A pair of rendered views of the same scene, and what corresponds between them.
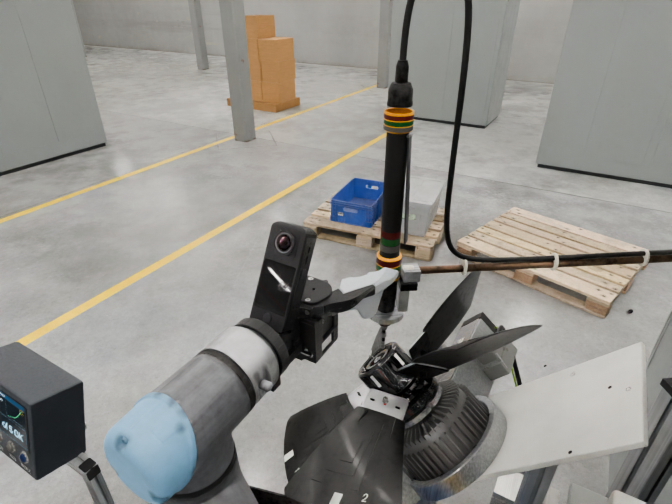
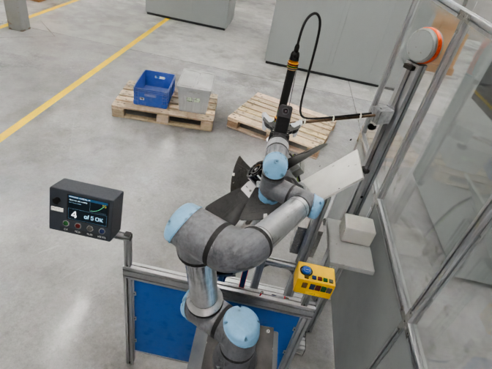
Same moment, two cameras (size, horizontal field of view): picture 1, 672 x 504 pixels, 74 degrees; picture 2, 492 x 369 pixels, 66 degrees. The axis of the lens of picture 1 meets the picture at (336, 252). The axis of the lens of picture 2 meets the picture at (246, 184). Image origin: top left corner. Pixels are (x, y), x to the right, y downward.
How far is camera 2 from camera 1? 97 cm
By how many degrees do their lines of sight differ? 25
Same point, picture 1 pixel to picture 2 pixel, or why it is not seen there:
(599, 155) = (303, 56)
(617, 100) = (313, 19)
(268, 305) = (280, 130)
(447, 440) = not seen: hidden behind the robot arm
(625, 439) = (357, 179)
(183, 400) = (282, 152)
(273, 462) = (149, 261)
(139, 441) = (280, 160)
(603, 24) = not seen: outside the picture
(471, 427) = not seen: hidden behind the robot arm
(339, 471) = (261, 207)
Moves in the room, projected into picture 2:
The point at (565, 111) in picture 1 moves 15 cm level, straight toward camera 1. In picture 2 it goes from (282, 24) to (282, 26)
